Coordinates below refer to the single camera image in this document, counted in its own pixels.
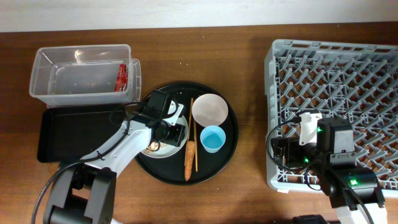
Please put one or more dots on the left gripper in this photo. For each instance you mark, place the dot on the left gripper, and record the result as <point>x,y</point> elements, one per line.
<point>176,139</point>

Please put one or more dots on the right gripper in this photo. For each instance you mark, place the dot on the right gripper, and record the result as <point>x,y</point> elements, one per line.
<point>291,144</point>

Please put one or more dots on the rice and mushroom scraps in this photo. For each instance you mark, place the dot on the rice and mushroom scraps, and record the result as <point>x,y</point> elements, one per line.
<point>155,146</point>

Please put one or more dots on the grey plate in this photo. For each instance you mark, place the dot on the grey plate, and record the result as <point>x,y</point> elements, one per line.
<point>167,150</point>

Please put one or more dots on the orange carrot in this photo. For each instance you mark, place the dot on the orange carrot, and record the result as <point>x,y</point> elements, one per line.
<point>189,156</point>

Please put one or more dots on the blue cup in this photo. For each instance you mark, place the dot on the blue cup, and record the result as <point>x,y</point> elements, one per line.
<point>212,138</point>

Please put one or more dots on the pink bowl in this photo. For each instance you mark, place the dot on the pink bowl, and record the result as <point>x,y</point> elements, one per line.
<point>210,110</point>

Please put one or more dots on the red snack wrapper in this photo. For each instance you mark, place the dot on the red snack wrapper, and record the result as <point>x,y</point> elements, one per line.
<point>122,78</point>

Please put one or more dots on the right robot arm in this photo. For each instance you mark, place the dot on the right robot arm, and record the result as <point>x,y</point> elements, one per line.
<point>325,146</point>

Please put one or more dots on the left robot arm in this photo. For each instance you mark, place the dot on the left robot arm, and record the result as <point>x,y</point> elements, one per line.
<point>83,191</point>

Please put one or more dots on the grey dishwasher rack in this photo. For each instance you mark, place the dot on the grey dishwasher rack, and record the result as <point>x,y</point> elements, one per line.
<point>356,82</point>

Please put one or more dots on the clear plastic waste bin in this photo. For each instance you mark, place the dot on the clear plastic waste bin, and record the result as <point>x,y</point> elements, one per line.
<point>84,75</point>

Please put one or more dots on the round black serving tray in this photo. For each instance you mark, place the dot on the round black serving tray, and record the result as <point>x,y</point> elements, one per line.
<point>170,169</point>

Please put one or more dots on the black rectangular tray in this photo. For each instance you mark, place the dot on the black rectangular tray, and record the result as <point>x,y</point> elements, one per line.
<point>73,132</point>

